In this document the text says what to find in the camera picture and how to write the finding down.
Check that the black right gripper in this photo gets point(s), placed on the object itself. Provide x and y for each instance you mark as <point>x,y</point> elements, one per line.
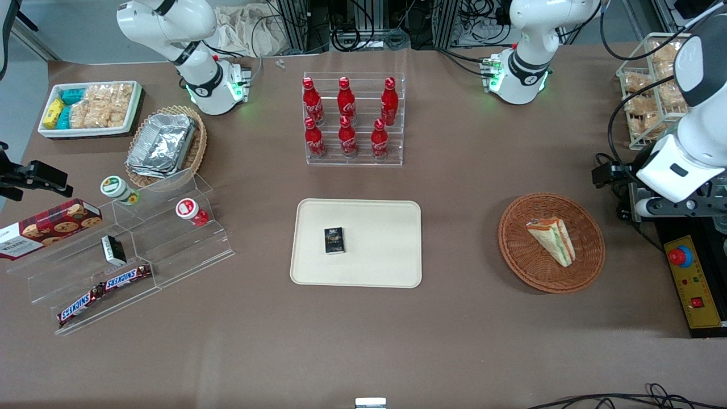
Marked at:
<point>12,179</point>

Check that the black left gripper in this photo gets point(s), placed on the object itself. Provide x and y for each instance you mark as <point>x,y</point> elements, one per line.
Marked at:
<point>620,172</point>

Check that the triangular sandwich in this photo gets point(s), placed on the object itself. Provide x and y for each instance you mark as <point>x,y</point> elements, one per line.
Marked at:
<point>554,241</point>

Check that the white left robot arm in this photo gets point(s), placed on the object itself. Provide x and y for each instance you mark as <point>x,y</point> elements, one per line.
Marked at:
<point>525,68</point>

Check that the round brown wicker basket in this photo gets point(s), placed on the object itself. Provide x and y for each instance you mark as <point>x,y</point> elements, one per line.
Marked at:
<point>534,267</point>

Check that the oval tan wicker basket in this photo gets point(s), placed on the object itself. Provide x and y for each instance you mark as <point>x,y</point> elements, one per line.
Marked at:
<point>199,147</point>

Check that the beige plastic serving tray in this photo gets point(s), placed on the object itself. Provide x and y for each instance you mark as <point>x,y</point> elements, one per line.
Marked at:
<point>375,250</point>

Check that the red tartan cookie box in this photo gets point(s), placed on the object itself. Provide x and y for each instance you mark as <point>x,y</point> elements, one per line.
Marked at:
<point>51,227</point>

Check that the teal snack packet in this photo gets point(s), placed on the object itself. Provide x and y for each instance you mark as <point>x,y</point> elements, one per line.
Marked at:
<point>63,117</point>
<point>72,95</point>

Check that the yellow snack packet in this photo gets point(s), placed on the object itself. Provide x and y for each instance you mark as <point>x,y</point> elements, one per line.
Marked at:
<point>53,112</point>

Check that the clear wrapped bread packet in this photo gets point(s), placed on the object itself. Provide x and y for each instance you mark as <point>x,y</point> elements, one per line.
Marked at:
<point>639,104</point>
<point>671,95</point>
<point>644,126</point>
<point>637,83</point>
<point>667,72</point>
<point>664,52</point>

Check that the clear rice cracker bag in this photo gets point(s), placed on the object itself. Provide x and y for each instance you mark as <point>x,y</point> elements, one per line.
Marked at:
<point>119,105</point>
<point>88,113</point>

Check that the green lid white cup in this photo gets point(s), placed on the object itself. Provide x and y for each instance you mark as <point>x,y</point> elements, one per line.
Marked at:
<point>116,188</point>

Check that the black machine with yellow panel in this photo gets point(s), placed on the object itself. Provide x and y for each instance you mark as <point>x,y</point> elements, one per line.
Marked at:
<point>664,227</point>

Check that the small black white box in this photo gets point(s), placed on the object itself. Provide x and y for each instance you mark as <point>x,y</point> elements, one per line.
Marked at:
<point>113,251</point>

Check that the clear acrylic step shelf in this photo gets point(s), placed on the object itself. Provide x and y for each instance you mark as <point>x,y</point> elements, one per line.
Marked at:
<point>176,250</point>
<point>68,278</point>

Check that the white rectangular snack bin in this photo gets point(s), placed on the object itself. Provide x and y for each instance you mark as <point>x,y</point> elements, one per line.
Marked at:
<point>136,96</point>

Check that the stacked aluminium foil trays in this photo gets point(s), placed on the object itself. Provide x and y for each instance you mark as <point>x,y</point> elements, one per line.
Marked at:
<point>162,145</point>

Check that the brown Snickers bar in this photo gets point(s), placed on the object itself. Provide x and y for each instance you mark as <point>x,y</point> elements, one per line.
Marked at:
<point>79,305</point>
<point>126,277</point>

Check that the red lid white cup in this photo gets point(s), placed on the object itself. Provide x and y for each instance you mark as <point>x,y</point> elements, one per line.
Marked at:
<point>187,209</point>

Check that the red cola bottle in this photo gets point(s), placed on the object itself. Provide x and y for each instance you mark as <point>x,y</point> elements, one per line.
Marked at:
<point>379,143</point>
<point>314,142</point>
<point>313,105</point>
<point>389,105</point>
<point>346,102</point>
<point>347,141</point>

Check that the clear acrylic bottle rack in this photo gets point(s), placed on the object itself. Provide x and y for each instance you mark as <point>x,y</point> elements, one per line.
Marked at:
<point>355,162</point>

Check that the beige crumpled cloth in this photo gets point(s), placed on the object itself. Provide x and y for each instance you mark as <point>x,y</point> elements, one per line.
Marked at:
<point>250,34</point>

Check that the small black card box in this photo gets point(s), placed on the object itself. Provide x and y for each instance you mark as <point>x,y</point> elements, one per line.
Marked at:
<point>334,241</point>

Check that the small white device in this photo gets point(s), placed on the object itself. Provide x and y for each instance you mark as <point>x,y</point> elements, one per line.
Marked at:
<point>370,403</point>

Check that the aluminium frame post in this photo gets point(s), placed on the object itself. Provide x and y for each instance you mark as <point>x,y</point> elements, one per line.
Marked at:
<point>446,23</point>
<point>295,23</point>

